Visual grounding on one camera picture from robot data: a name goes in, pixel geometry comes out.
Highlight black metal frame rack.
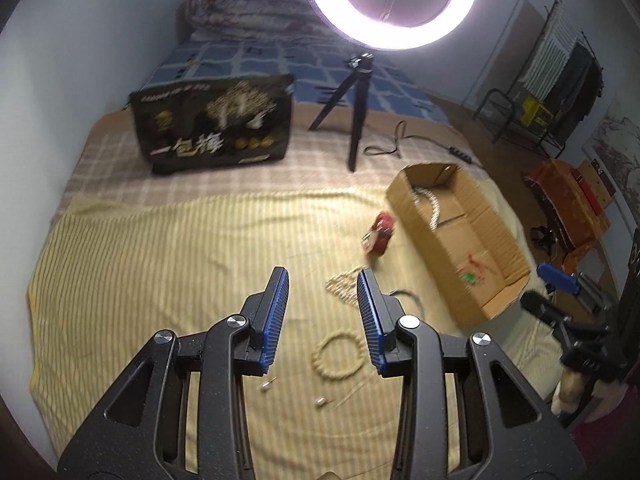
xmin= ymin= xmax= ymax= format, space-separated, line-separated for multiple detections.
xmin=475 ymin=87 xmax=561 ymax=153

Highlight jade pendant with red cord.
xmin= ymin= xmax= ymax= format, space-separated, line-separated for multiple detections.
xmin=457 ymin=255 xmax=496 ymax=286

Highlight black printed snack bag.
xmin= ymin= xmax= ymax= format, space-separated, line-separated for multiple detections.
xmin=127 ymin=74 xmax=296 ymax=176

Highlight person's right hand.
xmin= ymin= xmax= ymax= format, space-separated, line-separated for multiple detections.
xmin=552 ymin=367 xmax=601 ymax=415

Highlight short pearl necklace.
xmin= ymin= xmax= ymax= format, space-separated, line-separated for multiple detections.
xmin=326 ymin=267 xmax=363 ymax=308

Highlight wall poster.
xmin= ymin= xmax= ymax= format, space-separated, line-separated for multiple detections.
xmin=582 ymin=100 xmax=640 ymax=201

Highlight dark blue bangle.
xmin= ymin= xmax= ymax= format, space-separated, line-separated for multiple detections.
xmin=390 ymin=288 xmax=426 ymax=321

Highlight yellow striped blanket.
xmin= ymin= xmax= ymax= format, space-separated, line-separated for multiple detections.
xmin=27 ymin=180 xmax=571 ymax=480

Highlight striped hanging garment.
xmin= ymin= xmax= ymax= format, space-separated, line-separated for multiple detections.
xmin=522 ymin=10 xmax=583 ymax=106

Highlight cream bead bracelet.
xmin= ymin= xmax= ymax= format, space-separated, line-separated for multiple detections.
xmin=311 ymin=334 xmax=371 ymax=382

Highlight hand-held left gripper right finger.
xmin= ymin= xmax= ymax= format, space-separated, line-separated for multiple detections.
xmin=356 ymin=267 xmax=586 ymax=480

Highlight folded floral quilt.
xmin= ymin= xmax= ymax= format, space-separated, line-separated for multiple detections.
xmin=175 ymin=0 xmax=326 ymax=43

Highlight cardboard box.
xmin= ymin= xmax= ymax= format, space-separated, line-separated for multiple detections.
xmin=385 ymin=162 xmax=532 ymax=328

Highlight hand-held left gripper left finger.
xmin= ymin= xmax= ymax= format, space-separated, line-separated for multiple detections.
xmin=57 ymin=266 xmax=291 ymax=480

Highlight black clothes rack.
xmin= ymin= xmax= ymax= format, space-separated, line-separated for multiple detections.
xmin=520 ymin=0 xmax=606 ymax=156

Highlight beige plaid blanket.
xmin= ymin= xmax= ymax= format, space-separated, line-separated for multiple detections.
xmin=62 ymin=107 xmax=496 ymax=211

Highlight blue checked bedsheet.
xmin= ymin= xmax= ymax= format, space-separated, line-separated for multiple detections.
xmin=135 ymin=35 xmax=453 ymax=126

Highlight black power cable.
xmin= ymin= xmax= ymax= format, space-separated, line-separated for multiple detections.
xmin=364 ymin=121 xmax=453 ymax=158

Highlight white ring light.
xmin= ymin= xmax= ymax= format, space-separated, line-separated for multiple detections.
xmin=300 ymin=0 xmax=478 ymax=51

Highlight dark hanging garments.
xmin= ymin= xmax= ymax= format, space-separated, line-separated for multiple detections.
xmin=560 ymin=42 xmax=603 ymax=136

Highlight long pearl necklace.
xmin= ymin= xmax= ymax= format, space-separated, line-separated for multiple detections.
xmin=410 ymin=185 xmax=446 ymax=233

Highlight black tripod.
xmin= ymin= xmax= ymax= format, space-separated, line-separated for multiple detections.
xmin=308 ymin=53 xmax=388 ymax=173

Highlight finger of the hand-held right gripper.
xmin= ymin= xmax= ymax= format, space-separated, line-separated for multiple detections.
xmin=536 ymin=262 xmax=613 ymax=313
xmin=520 ymin=291 xmax=596 ymax=356

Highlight yellow box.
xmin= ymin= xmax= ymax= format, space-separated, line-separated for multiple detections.
xmin=520 ymin=97 xmax=548 ymax=126

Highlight wooden door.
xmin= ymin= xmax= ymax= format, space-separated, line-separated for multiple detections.
xmin=462 ymin=0 xmax=546 ymax=106

